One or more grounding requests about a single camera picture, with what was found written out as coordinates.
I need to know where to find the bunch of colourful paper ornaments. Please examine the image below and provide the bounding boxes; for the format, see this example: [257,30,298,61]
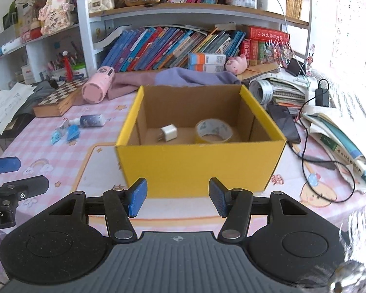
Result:
[264,43,292,68]

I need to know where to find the red round container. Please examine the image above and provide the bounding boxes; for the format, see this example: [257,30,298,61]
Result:
[20,18,43,43]

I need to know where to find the white charger plug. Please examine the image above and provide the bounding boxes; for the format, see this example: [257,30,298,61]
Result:
[157,124,178,143]

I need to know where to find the yellow tape roll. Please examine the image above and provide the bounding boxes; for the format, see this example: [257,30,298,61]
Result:
[194,118,234,144]

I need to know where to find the white storage container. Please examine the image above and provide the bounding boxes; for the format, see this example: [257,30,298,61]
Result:
[256,0,287,14]

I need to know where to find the black power adapter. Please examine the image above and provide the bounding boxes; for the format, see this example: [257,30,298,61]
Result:
[315,79,330,107]

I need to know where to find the black phone on stand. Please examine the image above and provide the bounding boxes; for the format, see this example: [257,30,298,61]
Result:
[285,57,307,77]

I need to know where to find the white metal bookshelf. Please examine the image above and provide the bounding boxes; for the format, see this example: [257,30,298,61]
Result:
[75,0,314,74]

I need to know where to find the upright red dictionaries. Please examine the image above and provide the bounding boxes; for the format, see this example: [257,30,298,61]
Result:
[239,38,268,66]

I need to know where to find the loose printed paper sheets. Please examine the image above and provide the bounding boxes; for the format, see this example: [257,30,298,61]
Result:
[0,82,36,146]

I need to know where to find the cup of pens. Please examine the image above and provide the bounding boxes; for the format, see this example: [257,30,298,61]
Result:
[47,41,80,74]

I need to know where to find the orange white blue box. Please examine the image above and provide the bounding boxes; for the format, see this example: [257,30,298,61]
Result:
[188,52,226,65]
[188,63,226,73]

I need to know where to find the dark blue small bottle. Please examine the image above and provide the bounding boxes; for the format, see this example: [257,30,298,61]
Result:
[70,114,107,128]

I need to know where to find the pile of books and papers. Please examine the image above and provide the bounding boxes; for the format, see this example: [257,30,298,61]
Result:
[298,105,366,193]

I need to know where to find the fluffy grey garment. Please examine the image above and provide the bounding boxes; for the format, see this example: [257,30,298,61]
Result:
[302,204,366,293]

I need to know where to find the desktop with pink checkered cloth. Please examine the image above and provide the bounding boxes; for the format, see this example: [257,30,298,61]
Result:
[0,85,366,242]

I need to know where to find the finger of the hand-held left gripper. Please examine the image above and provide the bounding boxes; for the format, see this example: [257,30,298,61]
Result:
[0,156,21,175]
[0,175,50,204]

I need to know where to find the white shelf unit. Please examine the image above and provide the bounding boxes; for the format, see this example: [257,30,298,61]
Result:
[0,21,90,84]

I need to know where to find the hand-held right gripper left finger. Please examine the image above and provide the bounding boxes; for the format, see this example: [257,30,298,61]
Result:
[46,178,148,240]

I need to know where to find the grey striped blanket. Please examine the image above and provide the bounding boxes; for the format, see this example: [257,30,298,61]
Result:
[310,70,366,147]

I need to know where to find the black smartphone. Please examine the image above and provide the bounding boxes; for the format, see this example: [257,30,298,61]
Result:
[266,103,302,145]

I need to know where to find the white cable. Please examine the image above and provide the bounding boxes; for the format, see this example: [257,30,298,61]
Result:
[270,0,306,68]

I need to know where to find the alphabet wall poster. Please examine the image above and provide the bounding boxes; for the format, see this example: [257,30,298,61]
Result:
[329,0,366,77]

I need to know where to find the red book lying flat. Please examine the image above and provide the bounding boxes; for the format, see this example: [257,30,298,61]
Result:
[242,24,290,42]

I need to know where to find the pink paper doll plaque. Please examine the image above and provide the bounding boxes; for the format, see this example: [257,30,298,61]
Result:
[38,0,72,36]

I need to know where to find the blue small packets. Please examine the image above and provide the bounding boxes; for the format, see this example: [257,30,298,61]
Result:
[66,126,81,142]

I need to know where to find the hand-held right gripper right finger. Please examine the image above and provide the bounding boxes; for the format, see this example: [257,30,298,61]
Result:
[209,177,312,241]

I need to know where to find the black cable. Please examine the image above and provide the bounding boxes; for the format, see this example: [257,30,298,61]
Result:
[288,79,356,203]

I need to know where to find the yellow cardboard box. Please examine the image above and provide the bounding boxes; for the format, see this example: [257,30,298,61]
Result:
[115,84,288,199]

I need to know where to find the pink thermos bottle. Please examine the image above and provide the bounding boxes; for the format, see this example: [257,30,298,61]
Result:
[81,66,116,104]

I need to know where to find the stack of magazines and papers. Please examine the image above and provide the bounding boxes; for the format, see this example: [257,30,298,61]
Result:
[248,67,319,108]

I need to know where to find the red figurine bottle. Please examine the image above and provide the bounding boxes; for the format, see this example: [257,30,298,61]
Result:
[62,50,74,82]

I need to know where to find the dark grey clothing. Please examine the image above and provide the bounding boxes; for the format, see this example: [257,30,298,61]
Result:
[15,79,60,117]

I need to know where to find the white tub with green lid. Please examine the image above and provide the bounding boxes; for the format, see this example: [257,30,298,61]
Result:
[71,62,89,79]

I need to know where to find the cartoon figure ornament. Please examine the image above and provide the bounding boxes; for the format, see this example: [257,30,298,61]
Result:
[305,44,316,77]

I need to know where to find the white tissue pack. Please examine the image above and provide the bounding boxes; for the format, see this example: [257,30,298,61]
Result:
[0,41,23,54]

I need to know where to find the pink cloth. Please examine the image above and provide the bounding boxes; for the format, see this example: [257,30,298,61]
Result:
[106,70,166,100]

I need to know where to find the pink pig plush toy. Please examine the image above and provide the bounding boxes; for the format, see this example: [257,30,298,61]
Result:
[225,54,248,74]

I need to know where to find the row of colourful leaning books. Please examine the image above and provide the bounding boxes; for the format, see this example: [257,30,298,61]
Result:
[101,26,248,73]

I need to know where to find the wooden chess board box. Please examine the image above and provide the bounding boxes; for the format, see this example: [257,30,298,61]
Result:
[32,78,89,118]

